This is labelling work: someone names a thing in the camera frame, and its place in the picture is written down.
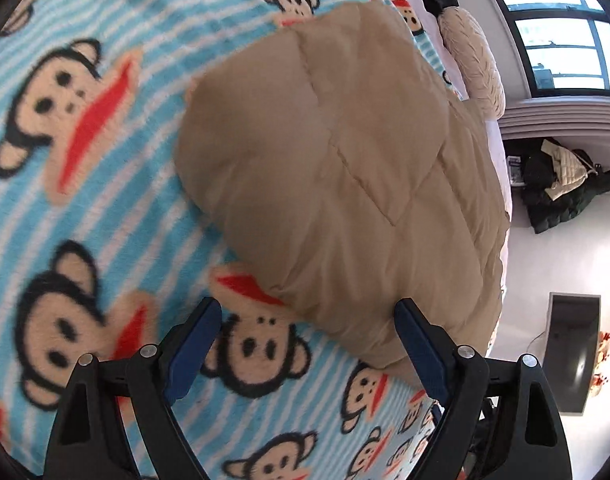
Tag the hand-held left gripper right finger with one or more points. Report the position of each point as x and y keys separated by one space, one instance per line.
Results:
x=420 y=352

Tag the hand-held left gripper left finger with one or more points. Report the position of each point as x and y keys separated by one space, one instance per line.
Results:
x=192 y=355

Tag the tan puffer jacket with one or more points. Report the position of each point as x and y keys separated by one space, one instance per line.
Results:
x=345 y=175

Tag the pile of dark clothes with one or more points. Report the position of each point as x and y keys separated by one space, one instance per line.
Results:
x=555 y=195

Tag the monkey printed striped blanket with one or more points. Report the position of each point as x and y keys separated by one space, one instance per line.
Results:
x=85 y=185

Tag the round cream pillow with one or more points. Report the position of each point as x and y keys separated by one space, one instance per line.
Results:
x=477 y=65

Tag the window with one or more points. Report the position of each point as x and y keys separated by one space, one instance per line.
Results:
x=560 y=30

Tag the wall television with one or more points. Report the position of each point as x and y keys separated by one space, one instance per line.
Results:
x=575 y=355

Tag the red wall decoration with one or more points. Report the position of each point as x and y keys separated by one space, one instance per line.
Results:
x=602 y=360

